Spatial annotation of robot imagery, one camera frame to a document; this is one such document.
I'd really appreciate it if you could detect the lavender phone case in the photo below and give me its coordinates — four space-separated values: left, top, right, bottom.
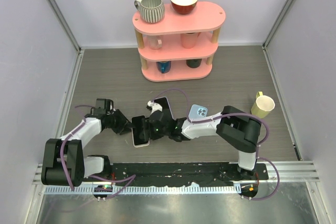
153 96 174 121

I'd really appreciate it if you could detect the beige phone case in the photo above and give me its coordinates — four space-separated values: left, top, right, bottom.
132 129 150 148

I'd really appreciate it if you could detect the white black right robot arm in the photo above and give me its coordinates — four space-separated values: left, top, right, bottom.
131 105 261 179

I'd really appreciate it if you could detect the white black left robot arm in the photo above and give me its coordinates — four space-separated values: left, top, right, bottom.
41 99 133 189

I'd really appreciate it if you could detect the light blue phone case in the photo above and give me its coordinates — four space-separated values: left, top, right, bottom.
188 104 208 120

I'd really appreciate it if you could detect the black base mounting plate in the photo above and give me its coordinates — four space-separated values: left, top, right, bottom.
97 162 269 187

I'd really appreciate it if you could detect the blue mug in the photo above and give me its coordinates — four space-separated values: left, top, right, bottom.
156 61 171 73

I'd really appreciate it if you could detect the black cup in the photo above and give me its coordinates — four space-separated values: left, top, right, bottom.
186 59 202 69

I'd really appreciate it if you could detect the pink three-tier shelf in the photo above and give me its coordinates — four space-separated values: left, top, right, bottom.
132 2 226 82

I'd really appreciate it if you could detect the pale pink mug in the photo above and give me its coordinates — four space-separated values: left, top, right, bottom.
147 36 162 50

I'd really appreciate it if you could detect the pink cup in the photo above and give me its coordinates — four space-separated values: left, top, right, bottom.
181 33 201 49

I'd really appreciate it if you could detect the yellow mug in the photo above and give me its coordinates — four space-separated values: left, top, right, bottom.
250 91 275 119

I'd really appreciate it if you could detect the grey striped mug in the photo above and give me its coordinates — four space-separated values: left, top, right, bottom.
134 0 165 24

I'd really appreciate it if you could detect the red white bowl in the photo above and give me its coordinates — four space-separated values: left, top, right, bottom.
170 0 198 15

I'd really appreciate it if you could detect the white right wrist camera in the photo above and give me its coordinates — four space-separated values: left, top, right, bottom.
146 101 163 115

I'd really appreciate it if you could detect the white slotted cable duct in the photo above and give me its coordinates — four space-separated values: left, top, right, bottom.
44 183 241 195

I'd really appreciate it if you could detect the aluminium front rail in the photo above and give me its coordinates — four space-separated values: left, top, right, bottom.
33 160 320 184

